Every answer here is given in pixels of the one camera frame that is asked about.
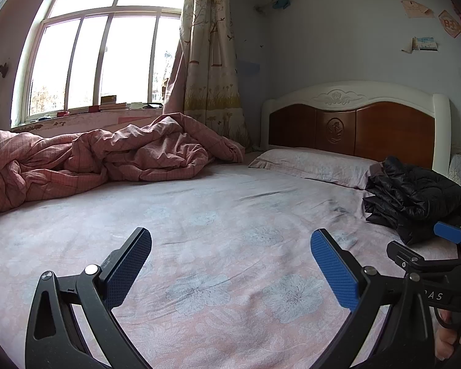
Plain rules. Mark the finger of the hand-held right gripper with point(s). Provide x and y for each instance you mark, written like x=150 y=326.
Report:
x=405 y=255
x=447 y=232

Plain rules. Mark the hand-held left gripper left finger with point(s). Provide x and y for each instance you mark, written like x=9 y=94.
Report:
x=128 y=267

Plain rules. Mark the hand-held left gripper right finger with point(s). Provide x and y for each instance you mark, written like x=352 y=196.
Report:
x=334 y=271

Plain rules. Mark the black puffer jacket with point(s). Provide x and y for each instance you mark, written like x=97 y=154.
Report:
x=415 y=196

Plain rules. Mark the person's right hand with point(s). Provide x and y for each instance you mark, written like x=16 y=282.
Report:
x=447 y=334

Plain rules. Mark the pale pink pillow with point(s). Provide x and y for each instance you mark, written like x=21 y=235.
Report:
x=315 y=165

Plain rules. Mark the pink checked quilt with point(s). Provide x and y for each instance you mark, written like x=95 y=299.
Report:
x=100 y=161

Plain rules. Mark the wooden white-framed bed headboard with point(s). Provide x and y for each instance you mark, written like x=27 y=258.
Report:
x=368 y=123

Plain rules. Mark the stack of books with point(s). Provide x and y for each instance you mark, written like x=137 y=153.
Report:
x=113 y=102

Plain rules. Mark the beige tree-print curtain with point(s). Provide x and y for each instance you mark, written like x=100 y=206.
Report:
x=211 y=65

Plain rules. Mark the white-framed window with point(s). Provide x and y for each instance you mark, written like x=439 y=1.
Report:
x=88 y=46

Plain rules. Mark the beige paper note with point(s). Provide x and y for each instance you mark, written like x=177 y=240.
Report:
x=417 y=9

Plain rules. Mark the blue plush toy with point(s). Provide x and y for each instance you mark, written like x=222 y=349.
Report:
x=281 y=2

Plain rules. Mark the small wall picture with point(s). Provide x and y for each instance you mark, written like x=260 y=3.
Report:
x=424 y=44

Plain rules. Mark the red diamond wall sticker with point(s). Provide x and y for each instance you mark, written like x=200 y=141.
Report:
x=450 y=24

